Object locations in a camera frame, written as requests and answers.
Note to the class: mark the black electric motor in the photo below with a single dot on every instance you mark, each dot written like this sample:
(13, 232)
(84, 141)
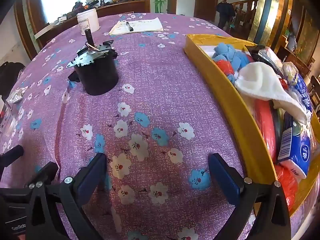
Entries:
(96, 75)

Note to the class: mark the purple floral tablecloth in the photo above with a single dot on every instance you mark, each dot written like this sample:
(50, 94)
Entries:
(160, 92)

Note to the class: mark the small red plastic bag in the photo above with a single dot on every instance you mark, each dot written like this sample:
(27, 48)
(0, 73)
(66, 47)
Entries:
(225, 66)

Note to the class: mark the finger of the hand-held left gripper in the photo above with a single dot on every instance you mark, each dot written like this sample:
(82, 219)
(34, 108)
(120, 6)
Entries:
(42, 173)
(12, 155)

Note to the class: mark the wooden sideboard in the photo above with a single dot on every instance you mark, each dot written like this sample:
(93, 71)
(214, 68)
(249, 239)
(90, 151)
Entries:
(297, 60)

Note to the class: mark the wooden cabinet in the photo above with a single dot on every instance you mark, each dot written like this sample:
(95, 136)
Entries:
(112, 7)

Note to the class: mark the white plastic jar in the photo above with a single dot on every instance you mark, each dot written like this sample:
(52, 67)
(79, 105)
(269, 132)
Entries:
(87, 21)

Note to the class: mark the small blue white tissue packet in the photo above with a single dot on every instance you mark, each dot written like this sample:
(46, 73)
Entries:
(303, 92)

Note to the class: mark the crumpled foil wrapper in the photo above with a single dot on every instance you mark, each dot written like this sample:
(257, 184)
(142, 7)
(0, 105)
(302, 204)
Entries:
(16, 96)

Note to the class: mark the black backpack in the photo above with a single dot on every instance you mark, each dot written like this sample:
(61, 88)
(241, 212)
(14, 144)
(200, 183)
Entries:
(10, 77)

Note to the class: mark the dark wooden chair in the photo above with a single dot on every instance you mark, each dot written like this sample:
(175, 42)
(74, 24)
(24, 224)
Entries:
(314, 87)

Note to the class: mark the large red plastic bag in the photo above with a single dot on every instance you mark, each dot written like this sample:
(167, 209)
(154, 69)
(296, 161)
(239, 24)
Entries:
(287, 187)

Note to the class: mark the yellow cardboard box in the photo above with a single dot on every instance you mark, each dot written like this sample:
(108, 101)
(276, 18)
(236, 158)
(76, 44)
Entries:
(225, 80)

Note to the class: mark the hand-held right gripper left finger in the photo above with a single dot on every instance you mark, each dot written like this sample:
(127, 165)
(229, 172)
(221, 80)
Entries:
(91, 180)

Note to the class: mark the gold pillar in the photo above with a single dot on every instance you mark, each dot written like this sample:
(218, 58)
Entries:
(267, 12)

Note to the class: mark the paper notebook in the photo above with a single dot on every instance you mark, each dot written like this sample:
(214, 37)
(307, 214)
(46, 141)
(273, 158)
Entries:
(145, 26)

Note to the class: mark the dark hanging coat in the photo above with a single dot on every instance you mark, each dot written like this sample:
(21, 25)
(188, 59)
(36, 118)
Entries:
(225, 11)

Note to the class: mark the white towel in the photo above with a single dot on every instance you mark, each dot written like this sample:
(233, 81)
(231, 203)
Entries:
(260, 82)

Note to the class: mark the black pen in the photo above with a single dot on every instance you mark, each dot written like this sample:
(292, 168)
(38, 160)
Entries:
(129, 26)

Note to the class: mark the blue floral tissue pack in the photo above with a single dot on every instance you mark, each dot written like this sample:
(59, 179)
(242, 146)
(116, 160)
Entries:
(297, 147)

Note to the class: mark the wooden stair railing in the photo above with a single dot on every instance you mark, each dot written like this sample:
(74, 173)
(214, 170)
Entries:
(246, 10)

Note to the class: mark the brown wooden door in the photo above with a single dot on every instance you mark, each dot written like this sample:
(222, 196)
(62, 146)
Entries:
(206, 0)

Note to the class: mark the large framed painting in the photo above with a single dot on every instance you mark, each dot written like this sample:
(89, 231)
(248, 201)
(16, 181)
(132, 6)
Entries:
(306, 37)

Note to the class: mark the zip bag of coloured sponges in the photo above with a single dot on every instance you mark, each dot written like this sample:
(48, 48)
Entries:
(265, 127)

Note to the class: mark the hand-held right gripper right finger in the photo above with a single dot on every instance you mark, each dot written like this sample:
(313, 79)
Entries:
(226, 180)

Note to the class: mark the black snack packet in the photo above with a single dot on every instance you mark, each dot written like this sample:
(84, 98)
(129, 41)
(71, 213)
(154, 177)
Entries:
(256, 52)

